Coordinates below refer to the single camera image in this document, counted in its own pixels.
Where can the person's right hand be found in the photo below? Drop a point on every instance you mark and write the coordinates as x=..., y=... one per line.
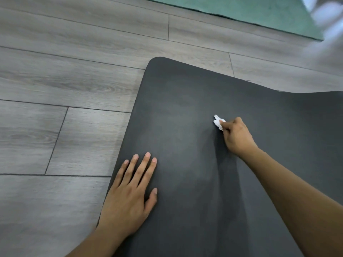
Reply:
x=238, y=137

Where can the person's left hand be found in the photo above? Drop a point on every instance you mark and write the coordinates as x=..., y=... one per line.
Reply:
x=126, y=203

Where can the white wipe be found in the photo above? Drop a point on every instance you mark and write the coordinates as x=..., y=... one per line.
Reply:
x=218, y=121

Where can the dark grey yoga mat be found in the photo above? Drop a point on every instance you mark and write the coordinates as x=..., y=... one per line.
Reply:
x=187, y=104

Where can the person's right forearm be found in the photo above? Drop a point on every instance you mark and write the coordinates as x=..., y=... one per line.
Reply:
x=300, y=200

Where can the teal floor mat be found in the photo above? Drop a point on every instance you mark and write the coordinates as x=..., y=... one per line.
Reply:
x=241, y=10

